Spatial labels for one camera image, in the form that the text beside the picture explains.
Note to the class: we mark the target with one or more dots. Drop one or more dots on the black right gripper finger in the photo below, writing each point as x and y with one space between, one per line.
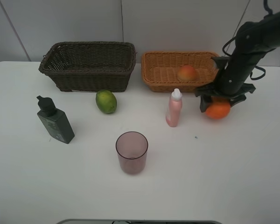
205 102
237 99

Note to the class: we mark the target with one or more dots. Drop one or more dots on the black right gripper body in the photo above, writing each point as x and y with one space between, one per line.
225 86

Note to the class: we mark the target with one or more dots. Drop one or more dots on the orange mandarin fruit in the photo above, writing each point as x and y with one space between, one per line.
219 108

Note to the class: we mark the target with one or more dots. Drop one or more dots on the red yellow peach fruit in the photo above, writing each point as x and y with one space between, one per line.
187 73

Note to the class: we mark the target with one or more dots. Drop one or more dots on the pink squeeze bottle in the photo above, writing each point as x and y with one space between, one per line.
174 108

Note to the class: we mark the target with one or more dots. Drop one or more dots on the pink translucent plastic cup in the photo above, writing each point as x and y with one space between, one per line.
132 148

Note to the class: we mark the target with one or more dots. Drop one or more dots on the dark green pump bottle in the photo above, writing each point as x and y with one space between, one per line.
54 120

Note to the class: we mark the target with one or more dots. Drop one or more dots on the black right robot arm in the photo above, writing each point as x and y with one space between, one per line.
253 41

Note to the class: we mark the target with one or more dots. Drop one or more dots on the orange wicker basket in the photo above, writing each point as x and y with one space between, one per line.
159 69

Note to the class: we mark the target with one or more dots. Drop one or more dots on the green lime fruit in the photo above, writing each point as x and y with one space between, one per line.
106 101

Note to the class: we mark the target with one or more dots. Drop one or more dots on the dark brown wicker basket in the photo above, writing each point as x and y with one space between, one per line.
89 66

